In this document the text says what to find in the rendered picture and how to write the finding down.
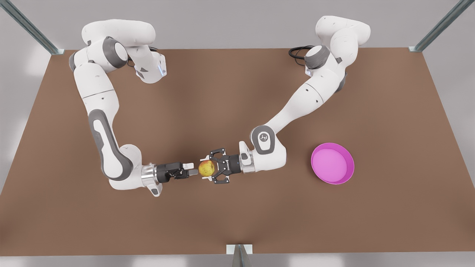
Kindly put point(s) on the silver frame post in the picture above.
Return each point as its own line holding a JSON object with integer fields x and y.
{"x": 439, "y": 26}
{"x": 28, "y": 26}
{"x": 239, "y": 255}

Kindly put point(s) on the pink round bowl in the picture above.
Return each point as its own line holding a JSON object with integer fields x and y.
{"x": 331, "y": 164}

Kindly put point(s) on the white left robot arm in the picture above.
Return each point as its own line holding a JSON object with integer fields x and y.
{"x": 308, "y": 98}

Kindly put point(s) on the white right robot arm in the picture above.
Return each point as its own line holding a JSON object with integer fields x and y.
{"x": 98, "y": 92}

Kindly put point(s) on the yellow-red apple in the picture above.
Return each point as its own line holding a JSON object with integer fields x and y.
{"x": 206, "y": 168}

